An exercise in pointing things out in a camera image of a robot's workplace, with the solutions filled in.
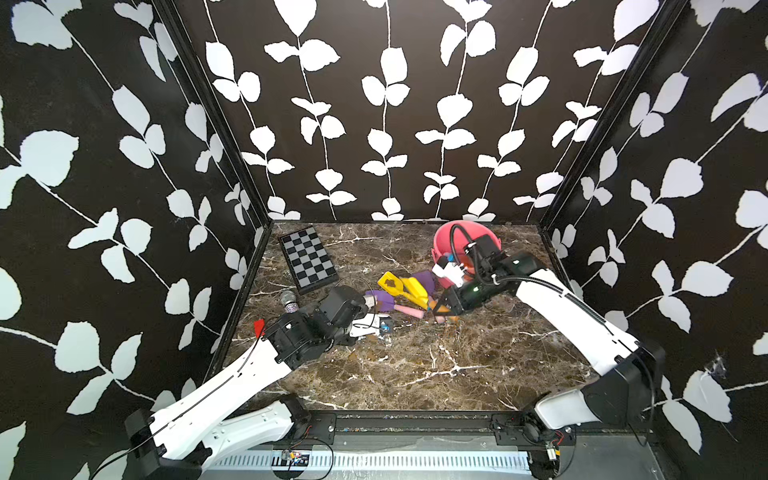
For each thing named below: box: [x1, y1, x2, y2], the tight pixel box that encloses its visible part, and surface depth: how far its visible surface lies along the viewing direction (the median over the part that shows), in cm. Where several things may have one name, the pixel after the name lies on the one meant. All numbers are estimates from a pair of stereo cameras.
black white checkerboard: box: [278, 225, 339, 295], surface depth 107 cm
